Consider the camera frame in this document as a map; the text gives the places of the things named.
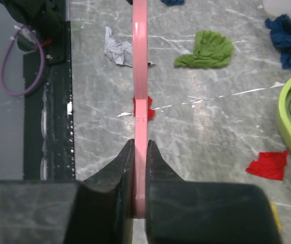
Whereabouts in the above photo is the red paper scrap near tray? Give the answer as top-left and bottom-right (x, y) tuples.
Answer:
(246, 150), (288, 181)

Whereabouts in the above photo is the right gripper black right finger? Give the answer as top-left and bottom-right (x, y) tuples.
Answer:
(145, 140), (282, 243)

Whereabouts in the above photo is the dark blue scrap near bin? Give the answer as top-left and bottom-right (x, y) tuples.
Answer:
(265, 14), (291, 70)

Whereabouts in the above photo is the yellow napa cabbage toy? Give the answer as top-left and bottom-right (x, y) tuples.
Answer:
(270, 202), (281, 232)

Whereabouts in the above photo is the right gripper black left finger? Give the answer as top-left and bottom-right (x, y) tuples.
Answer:
(0, 140), (135, 243)

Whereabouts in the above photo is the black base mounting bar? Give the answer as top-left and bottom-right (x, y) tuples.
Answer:
(22, 0), (76, 181)

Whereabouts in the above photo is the grey paper scrap left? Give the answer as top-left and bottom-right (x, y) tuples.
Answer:
(103, 26), (157, 68)

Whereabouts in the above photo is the red paper scrap centre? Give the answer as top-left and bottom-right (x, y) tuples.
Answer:
(132, 96), (155, 120)

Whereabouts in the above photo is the green paper scrap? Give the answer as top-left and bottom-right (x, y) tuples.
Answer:
(173, 30), (234, 69)

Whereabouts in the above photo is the pink hand brush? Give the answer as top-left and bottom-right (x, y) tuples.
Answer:
(132, 0), (148, 219)

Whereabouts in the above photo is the dark blue paper scrap left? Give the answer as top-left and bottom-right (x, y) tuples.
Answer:
(161, 0), (185, 6)

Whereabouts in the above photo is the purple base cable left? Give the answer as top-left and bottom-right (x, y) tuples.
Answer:
(2, 24), (46, 97)

